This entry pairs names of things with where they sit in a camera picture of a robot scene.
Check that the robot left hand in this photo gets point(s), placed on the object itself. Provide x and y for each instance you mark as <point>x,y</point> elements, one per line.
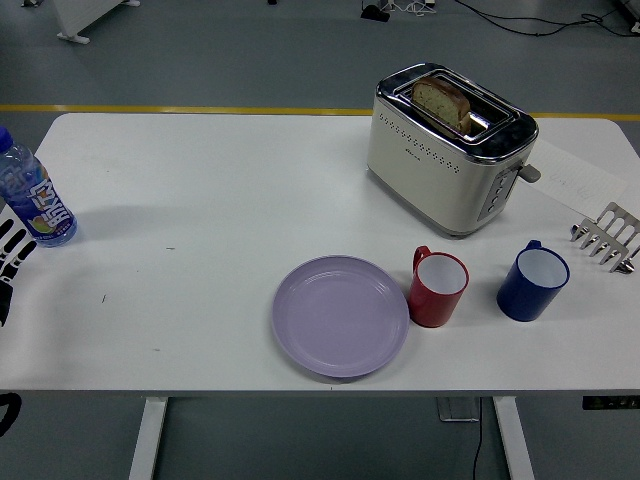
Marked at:
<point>12,255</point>

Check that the lilac round plate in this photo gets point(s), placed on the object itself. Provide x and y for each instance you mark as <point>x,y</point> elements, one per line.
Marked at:
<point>340,317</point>

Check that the blue-labelled drink bottle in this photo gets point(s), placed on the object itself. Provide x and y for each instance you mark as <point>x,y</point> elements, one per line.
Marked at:
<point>42,205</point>

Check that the white table leg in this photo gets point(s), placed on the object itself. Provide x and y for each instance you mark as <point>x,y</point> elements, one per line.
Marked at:
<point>149,440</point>
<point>512,440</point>

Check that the white furniture foot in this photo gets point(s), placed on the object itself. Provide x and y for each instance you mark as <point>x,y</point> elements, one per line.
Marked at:
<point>80,17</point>

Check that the cream and chrome toaster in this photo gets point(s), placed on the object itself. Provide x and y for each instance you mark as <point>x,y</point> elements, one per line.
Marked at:
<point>425,175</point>

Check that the red mug white inside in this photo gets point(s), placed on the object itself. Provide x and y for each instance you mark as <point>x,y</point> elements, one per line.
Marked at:
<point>432,307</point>

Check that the black floor device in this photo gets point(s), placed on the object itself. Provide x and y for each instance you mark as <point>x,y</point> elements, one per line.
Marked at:
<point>375,13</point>

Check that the brown bread slice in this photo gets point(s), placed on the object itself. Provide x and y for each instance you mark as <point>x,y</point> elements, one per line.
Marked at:
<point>440,100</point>

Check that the grey box under table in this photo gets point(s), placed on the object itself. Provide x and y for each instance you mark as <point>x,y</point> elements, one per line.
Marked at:
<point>457,410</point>

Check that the blue mug white inside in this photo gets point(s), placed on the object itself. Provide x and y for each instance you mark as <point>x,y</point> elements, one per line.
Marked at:
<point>522,302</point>

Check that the metal toast rack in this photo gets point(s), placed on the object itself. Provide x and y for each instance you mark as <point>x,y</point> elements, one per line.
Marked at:
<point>612,235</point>

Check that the black table control panel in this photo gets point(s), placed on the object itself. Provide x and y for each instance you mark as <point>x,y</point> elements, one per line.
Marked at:
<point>612,402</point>

